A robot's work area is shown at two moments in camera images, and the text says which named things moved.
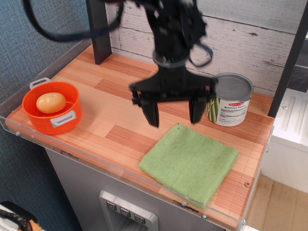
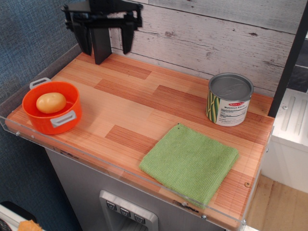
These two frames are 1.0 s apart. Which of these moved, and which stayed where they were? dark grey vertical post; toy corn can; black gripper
Moved: black gripper
Stayed: toy corn can; dark grey vertical post
